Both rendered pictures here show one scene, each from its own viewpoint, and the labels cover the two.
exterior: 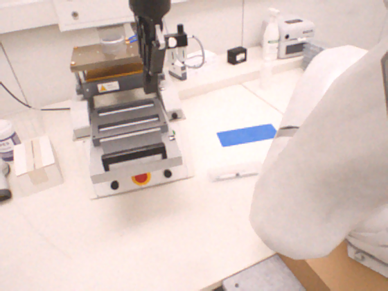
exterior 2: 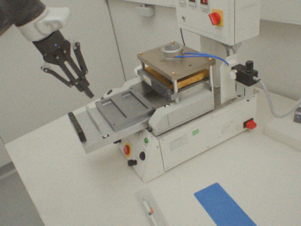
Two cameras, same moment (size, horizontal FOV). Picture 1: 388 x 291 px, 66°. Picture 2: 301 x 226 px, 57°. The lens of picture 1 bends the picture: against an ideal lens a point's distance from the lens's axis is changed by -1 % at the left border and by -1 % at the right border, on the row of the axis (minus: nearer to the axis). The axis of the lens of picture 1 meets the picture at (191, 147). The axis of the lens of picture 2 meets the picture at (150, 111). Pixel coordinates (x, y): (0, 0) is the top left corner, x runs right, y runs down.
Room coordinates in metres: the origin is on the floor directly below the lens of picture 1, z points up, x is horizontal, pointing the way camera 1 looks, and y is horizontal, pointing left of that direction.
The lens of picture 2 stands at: (0.68, -0.72, 1.52)
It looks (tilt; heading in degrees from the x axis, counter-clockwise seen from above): 33 degrees down; 80
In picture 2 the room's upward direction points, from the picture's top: 11 degrees counter-clockwise
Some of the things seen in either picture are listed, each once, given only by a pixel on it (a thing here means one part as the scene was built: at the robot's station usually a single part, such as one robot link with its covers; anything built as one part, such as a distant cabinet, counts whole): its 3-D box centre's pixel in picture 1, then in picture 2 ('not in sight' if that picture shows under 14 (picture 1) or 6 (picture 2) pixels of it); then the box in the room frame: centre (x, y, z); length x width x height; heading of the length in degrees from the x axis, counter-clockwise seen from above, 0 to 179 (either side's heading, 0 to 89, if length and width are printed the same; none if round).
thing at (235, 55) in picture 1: (236, 55); not in sight; (1.55, -0.28, 0.83); 0.09 x 0.06 x 0.07; 119
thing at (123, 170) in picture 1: (130, 131); (113, 115); (0.69, 0.16, 0.97); 0.30 x 0.22 x 0.08; 12
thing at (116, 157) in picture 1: (134, 156); (76, 125); (0.56, 0.13, 0.99); 0.15 x 0.02 x 0.04; 102
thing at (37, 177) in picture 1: (38, 163); not in sight; (0.81, 0.53, 0.80); 0.19 x 0.13 x 0.09; 21
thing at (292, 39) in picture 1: (287, 35); not in sight; (1.66, -0.57, 0.88); 0.25 x 0.20 x 0.17; 15
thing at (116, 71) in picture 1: (120, 62); (175, 67); (0.97, 0.21, 1.07); 0.22 x 0.17 x 0.10; 102
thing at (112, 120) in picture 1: (128, 119); (124, 107); (0.74, 0.17, 0.98); 0.20 x 0.17 x 0.03; 102
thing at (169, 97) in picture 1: (166, 92); (180, 111); (0.92, 0.07, 0.97); 0.26 x 0.05 x 0.07; 12
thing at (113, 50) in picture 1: (121, 53); (183, 61); (1.00, 0.20, 1.08); 0.31 x 0.24 x 0.13; 102
